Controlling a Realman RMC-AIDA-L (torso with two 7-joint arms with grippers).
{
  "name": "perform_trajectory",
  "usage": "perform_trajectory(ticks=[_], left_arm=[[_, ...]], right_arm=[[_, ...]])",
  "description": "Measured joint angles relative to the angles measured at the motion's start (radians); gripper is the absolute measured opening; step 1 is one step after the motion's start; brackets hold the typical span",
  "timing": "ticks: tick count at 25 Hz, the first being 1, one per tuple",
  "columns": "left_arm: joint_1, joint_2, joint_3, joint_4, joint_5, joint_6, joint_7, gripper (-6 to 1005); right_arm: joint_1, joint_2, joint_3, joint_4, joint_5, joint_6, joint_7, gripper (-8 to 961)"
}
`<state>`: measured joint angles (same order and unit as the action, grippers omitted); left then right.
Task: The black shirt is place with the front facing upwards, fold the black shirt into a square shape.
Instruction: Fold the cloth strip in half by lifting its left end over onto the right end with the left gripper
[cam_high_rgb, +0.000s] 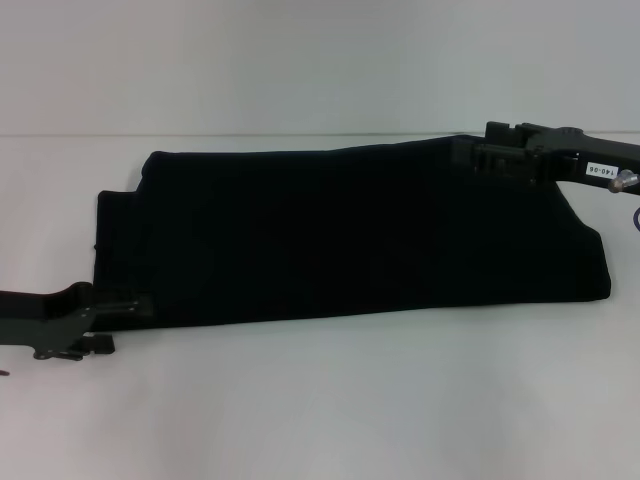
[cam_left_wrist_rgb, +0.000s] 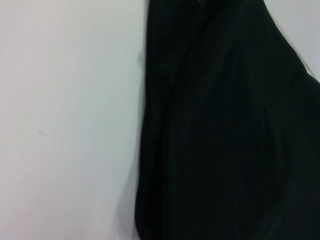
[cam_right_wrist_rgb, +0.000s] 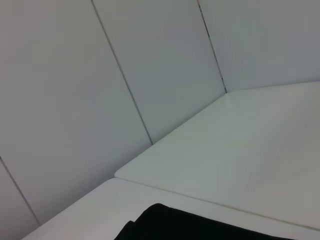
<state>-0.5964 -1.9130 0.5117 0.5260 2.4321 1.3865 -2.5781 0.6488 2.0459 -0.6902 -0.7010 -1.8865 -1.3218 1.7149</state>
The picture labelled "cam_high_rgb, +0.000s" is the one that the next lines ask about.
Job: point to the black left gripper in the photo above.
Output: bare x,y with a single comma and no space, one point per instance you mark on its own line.
45,325

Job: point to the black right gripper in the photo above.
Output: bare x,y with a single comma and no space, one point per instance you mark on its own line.
570,155

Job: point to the black shirt with white lettering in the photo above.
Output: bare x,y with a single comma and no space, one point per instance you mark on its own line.
325,240

